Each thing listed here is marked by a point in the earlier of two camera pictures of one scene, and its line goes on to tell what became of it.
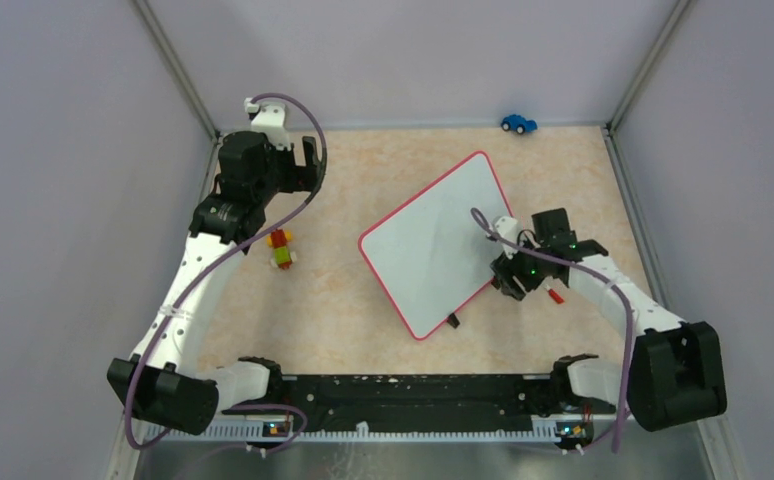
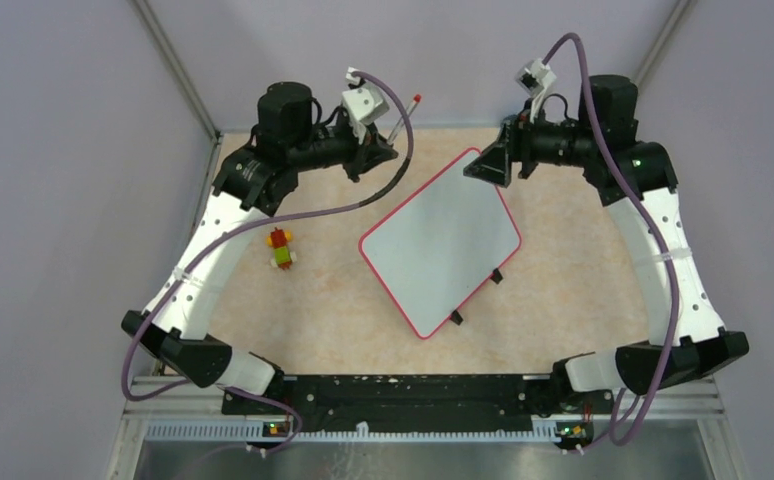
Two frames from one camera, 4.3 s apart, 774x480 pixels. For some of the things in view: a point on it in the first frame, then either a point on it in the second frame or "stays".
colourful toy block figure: (282, 256) stays
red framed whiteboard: (429, 253) stays
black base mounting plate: (419, 402) stays
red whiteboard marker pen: (559, 299) to (416, 99)
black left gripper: (300, 177) to (365, 156)
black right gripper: (506, 269) to (513, 144)
